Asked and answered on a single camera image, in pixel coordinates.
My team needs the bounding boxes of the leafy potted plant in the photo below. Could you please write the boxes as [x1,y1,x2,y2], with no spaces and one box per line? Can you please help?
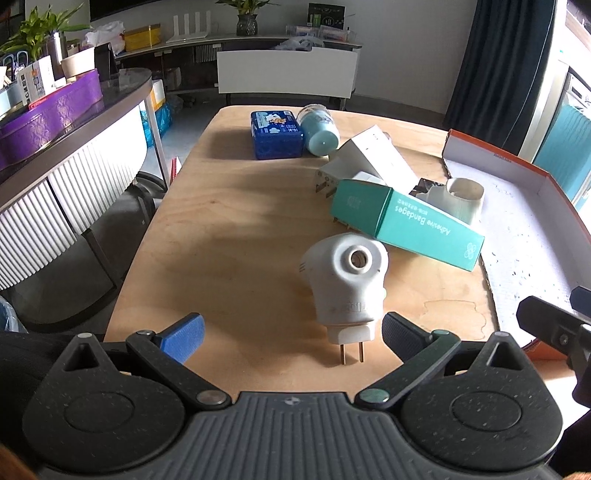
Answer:
[0,4,90,61]

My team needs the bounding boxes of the black television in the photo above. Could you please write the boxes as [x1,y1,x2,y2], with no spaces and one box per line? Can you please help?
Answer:
[90,0,232,21]

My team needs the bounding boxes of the white paper cup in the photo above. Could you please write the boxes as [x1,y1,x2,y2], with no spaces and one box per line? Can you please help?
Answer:
[60,46,95,84]

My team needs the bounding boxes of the teal suitcase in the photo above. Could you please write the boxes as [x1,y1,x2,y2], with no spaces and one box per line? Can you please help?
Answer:
[533,104,591,204]

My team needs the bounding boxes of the steel thermos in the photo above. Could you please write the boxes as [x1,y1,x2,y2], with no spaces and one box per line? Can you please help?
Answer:
[46,31,68,79]

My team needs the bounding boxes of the white plug-in device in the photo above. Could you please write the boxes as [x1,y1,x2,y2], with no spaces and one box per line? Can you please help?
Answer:
[301,232,389,365]

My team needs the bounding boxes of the white router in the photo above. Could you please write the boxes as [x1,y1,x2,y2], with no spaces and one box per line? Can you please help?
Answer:
[166,13,218,44]

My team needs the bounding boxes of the black green box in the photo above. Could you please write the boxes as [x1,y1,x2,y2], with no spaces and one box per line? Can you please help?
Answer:
[307,2,346,28]

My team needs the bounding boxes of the dark curtain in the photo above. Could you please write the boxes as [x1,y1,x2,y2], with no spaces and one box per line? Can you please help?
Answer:
[445,0,555,160]

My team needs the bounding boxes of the yellow tin box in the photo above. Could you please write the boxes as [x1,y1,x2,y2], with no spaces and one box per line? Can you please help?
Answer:
[124,25,162,52]

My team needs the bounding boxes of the teal bandage box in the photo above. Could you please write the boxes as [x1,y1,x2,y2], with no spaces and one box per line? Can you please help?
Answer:
[330,179,486,272]

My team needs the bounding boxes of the teal toothpick holder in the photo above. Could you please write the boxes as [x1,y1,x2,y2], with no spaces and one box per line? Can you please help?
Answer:
[295,104,341,157]

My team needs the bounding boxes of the blue floss pick box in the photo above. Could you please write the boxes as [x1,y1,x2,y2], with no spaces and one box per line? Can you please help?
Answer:
[250,110,304,161]

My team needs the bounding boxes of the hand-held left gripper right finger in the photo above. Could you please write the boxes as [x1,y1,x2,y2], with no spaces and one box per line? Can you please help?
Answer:
[355,311,539,410]

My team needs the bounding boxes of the white carton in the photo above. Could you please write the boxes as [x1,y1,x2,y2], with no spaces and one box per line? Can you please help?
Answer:
[150,78,167,112]

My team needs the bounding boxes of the grey plastic bag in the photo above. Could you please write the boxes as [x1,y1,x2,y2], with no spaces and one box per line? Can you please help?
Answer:
[274,36,324,51]

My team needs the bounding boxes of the white panel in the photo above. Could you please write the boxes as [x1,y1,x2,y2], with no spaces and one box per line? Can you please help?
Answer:
[217,48,358,100]

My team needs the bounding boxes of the blue plastic bag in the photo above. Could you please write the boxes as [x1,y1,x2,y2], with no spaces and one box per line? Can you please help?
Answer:
[141,99,174,148]

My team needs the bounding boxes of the purple box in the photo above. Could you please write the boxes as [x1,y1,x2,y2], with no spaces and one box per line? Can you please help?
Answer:
[0,69,105,169]

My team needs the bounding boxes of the curved tv cabinet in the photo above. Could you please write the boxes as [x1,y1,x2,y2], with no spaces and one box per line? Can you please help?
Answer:
[113,34,363,95]

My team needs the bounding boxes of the curved ribbed counter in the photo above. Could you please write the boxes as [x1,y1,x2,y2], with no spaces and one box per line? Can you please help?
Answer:
[0,67,167,291]

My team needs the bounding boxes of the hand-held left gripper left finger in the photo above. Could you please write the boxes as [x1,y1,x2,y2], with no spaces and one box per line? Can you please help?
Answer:
[44,313,232,408]

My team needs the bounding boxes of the washing machine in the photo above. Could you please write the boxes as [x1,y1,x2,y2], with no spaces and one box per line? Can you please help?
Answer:
[561,65,591,121]

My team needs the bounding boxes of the plant in glass vase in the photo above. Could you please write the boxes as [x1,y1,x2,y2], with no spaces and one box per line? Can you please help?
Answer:
[217,0,278,37]

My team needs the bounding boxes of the white plastic bag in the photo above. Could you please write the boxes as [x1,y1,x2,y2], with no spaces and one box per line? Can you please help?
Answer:
[83,23,127,54]

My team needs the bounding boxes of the white printed paper bag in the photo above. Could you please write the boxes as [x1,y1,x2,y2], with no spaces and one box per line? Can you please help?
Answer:
[0,51,56,109]

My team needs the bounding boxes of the clear plastic boxes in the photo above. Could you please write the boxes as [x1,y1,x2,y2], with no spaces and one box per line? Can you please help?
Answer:
[286,24,358,42]

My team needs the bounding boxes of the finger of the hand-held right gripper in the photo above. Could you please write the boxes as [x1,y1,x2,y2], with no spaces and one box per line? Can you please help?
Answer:
[516,295,591,360]

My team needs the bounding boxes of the small white box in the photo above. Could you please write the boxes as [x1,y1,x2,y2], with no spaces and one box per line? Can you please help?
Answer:
[339,127,420,195]

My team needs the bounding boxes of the black stand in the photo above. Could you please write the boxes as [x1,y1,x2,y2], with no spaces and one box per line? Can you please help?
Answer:
[93,42,118,81]

